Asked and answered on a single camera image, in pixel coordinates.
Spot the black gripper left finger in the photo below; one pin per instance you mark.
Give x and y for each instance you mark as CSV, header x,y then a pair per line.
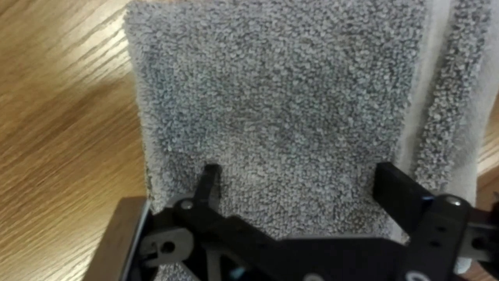
x,y
208,188

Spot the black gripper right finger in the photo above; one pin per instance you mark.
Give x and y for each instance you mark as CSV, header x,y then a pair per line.
x,y
401,198

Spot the grey towel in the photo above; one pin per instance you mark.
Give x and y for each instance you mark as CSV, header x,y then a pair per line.
x,y
299,102

